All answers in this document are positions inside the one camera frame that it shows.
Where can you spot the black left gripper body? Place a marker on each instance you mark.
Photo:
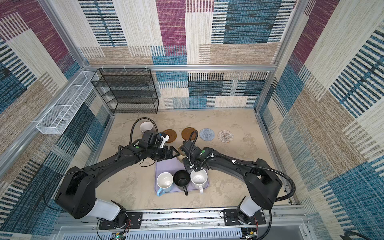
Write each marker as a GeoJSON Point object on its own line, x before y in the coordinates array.
{"type": "Point", "coordinates": [159, 153]}

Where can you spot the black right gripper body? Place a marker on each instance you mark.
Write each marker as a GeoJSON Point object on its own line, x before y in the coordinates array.
{"type": "Point", "coordinates": [188, 163]}

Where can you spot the brown wooden round coaster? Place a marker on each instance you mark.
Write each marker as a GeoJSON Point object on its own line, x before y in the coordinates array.
{"type": "Point", "coordinates": [189, 133]}

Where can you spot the white ceramic mug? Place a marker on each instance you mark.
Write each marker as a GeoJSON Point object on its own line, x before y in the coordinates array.
{"type": "Point", "coordinates": [200, 180]}

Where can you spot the blue-grey woven round coaster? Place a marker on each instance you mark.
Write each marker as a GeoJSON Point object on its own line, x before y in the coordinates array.
{"type": "Point", "coordinates": [207, 134]}

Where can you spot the black ceramic mug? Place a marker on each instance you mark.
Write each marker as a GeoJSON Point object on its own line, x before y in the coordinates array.
{"type": "Point", "coordinates": [182, 180]}

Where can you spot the light blue handled mug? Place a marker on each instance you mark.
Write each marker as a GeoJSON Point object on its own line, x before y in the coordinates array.
{"type": "Point", "coordinates": [165, 182]}

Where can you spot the lavender mug white inside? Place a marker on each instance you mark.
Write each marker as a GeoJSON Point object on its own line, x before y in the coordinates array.
{"type": "Point", "coordinates": [147, 126]}

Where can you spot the clear patterned glass coaster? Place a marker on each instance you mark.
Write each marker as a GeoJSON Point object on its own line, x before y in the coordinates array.
{"type": "Point", "coordinates": [225, 136]}

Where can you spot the beige ceramic mug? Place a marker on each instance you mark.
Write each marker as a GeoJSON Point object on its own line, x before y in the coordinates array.
{"type": "Point", "coordinates": [182, 154]}

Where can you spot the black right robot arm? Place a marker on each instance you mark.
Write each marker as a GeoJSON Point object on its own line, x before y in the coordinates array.
{"type": "Point", "coordinates": [262, 182]}

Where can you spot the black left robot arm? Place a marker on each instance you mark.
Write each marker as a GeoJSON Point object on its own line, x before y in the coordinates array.
{"type": "Point", "coordinates": [77, 192]}

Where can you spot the lavender plastic tray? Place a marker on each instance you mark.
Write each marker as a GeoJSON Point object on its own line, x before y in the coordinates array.
{"type": "Point", "coordinates": [172, 166]}

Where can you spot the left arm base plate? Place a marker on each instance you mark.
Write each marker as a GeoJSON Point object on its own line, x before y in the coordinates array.
{"type": "Point", "coordinates": [124, 221]}

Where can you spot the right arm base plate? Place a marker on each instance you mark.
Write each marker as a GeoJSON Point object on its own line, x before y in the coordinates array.
{"type": "Point", "coordinates": [234, 217]}

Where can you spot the black wire mesh shelf rack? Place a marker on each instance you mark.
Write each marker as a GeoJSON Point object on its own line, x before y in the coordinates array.
{"type": "Point", "coordinates": [129, 90]}

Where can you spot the aluminium front rail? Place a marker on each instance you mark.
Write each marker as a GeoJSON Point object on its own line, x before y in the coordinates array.
{"type": "Point", "coordinates": [285, 223]}

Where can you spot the white wire mesh wall basket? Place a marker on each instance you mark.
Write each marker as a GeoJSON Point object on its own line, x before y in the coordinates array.
{"type": "Point", "coordinates": [60, 115]}

